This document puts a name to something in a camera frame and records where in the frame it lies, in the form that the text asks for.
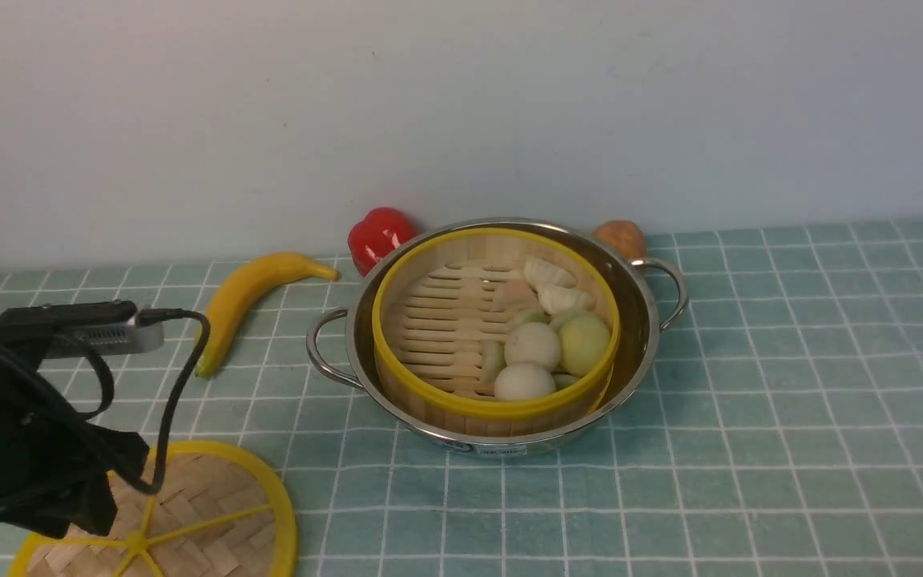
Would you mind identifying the green pink dumpling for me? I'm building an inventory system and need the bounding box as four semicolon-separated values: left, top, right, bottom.
491;279;539;312

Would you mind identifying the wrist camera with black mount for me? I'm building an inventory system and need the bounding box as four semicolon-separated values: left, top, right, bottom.
0;300;165;364

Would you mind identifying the green checked tablecloth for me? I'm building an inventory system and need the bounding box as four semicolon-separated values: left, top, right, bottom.
0;213;923;577

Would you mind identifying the pale green dumpling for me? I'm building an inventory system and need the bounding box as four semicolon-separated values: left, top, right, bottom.
479;339;506;384

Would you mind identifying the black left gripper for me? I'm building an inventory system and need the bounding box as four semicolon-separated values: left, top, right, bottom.
0;344;149;539

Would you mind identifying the bamboo steamer basket yellow rim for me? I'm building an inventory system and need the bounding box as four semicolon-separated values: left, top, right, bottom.
371;227;623;438

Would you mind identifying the brown potato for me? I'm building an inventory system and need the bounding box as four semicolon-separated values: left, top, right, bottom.
592;220;647;260

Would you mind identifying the stainless steel pot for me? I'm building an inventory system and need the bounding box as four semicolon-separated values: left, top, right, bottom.
305;218;688;458

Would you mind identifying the white round bun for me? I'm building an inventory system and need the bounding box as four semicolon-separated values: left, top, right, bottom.
503;322;562;370
494;364;557;401

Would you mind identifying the bamboo steamer lid yellow rim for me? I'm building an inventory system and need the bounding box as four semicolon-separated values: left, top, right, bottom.
10;441;298;576

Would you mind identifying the red bell pepper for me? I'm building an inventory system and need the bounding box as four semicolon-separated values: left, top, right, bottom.
347;207;418;276

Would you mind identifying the pale green round bun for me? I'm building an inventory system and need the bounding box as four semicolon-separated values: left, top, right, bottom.
557;313;611;377

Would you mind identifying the yellow plastic banana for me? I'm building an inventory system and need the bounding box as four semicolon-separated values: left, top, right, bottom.
195;252;340;379

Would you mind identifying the white folded dumpling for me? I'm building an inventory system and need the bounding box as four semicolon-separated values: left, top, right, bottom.
536;284;596;317
522;256;578;291

